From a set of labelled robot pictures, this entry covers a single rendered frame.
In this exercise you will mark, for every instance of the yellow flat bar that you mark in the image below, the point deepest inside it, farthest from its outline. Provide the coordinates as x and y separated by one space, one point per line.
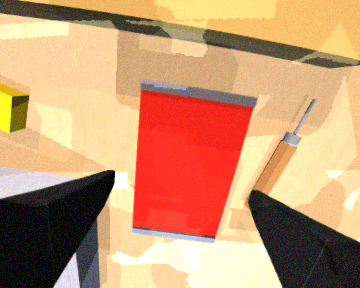
13 109

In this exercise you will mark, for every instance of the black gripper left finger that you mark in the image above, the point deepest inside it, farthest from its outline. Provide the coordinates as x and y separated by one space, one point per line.
41 230

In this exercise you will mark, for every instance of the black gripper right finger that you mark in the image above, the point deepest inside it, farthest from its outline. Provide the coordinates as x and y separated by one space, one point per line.
304 253

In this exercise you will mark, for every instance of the pale yellow panel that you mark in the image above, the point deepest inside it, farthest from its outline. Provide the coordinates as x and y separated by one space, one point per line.
324 33

